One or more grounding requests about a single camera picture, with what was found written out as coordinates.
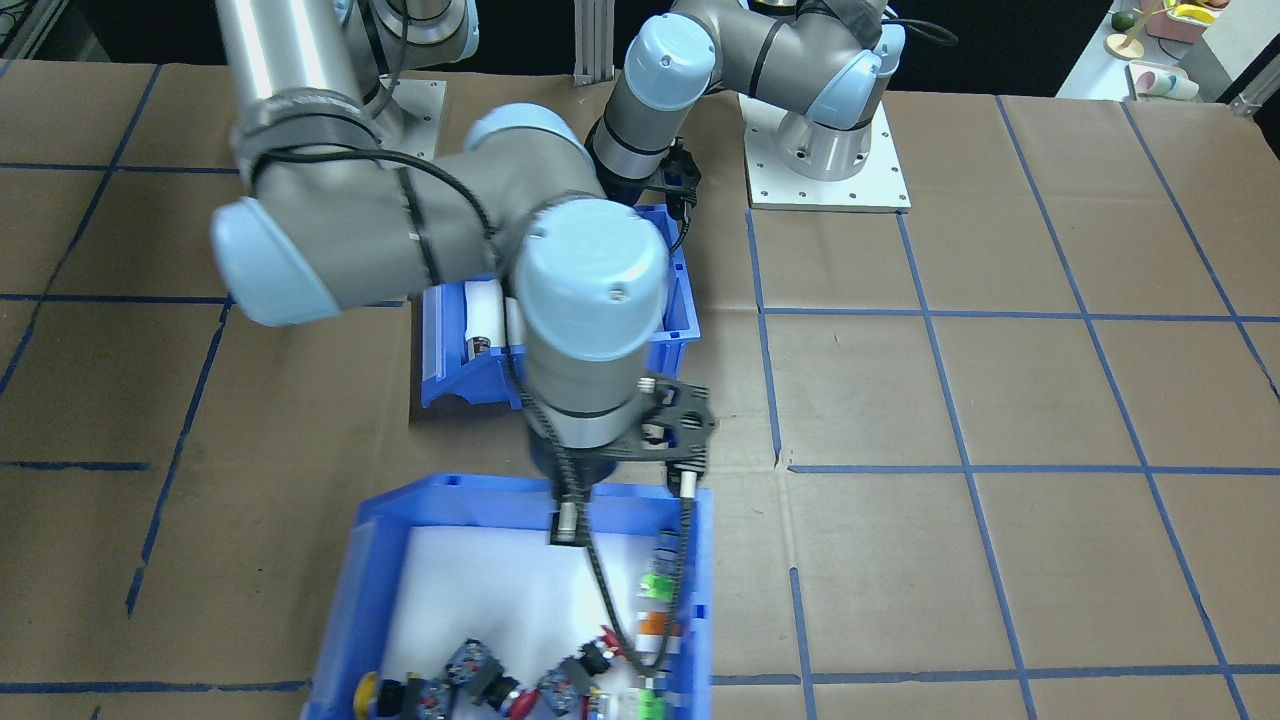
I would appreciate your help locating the blue plastic capacitor bin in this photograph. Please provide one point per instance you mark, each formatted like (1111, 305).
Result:
(450, 380)

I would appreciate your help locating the blue plastic push-button bin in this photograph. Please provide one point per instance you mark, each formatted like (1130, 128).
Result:
(345, 600)

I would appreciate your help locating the pink and yellow box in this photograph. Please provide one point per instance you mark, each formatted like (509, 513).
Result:
(1185, 20)

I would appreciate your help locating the small silver cylindrical part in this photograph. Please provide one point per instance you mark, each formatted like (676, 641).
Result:
(480, 346)

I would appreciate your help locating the beige wooden stand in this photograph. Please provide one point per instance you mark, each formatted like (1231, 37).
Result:
(1128, 45)

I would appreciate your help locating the dark green ball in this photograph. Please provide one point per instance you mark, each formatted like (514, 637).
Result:
(1123, 20)

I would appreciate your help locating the patterned white paper cup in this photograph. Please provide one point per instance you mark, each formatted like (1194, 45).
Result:
(1160, 82)

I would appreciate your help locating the white side table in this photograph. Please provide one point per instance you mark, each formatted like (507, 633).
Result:
(1230, 60)

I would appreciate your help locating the short aluminium profile bar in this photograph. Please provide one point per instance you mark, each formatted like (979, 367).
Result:
(1258, 100)

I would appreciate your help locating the white square base plate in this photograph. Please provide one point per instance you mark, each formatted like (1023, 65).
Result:
(780, 195)
(420, 110)

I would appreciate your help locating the aluminium frame post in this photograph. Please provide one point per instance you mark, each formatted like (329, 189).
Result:
(595, 40)

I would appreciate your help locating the green contact block switch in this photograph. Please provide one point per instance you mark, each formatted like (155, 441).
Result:
(653, 707)
(657, 583)

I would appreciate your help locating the orange contact block switch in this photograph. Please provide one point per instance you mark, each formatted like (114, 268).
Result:
(652, 625)

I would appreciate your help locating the red mushroom push button switch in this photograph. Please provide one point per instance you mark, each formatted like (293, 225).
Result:
(590, 660)

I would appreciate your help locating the white contact block switch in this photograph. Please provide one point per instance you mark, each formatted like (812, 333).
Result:
(615, 705)

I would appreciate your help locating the small red push button switch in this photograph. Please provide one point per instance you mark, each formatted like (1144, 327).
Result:
(470, 662)

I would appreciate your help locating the yellow push button switch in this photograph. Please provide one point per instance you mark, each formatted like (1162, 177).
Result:
(395, 697)

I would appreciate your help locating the grey metal frame bar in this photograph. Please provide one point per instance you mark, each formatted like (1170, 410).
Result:
(25, 25)

